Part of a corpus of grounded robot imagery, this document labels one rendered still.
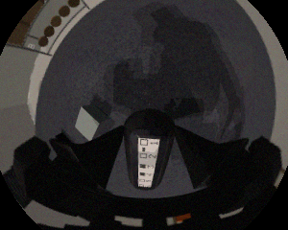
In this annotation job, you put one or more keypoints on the dark grey switch panel with green rocker switches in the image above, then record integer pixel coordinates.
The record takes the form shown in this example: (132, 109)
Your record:
(148, 137)

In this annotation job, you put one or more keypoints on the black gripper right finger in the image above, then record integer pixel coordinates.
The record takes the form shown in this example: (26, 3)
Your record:
(203, 157)

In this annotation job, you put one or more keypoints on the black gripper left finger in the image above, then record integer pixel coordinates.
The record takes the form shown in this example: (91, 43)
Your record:
(96, 157)

